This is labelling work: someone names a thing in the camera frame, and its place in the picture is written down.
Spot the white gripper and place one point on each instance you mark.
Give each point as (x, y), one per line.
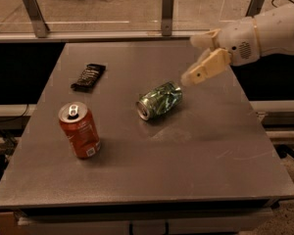
(239, 40)

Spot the orange soda can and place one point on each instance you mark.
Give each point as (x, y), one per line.
(76, 120)

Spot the metal rail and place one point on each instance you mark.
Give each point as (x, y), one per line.
(94, 36)

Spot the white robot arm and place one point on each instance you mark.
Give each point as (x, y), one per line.
(275, 31)

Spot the green soda can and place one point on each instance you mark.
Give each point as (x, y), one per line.
(159, 101)

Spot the metal bracket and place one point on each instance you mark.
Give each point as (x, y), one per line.
(167, 14)
(254, 8)
(40, 27)

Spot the black snack bag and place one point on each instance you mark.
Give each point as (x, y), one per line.
(88, 78)

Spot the middle metal bracket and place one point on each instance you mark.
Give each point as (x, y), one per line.
(167, 14)

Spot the left metal bracket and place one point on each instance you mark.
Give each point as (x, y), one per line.
(40, 27)

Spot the right metal bracket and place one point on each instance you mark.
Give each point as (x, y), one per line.
(254, 8)

